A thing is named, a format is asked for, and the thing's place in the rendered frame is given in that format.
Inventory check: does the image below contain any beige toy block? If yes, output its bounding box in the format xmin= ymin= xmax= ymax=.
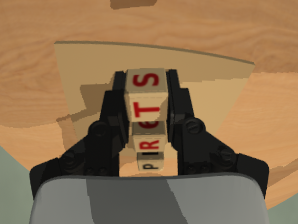
xmin=137 ymin=151 xmax=164 ymax=171
xmin=124 ymin=68 xmax=168 ymax=122
xmin=132 ymin=121 xmax=166 ymax=152

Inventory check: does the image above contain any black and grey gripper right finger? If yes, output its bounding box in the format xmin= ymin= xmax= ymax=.
xmin=166 ymin=69 xmax=269 ymax=199

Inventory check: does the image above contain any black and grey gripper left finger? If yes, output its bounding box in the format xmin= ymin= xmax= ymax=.
xmin=29 ymin=71 xmax=130 ymax=200

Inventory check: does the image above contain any tan flat mat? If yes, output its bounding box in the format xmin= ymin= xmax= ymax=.
xmin=54 ymin=41 xmax=256 ymax=141

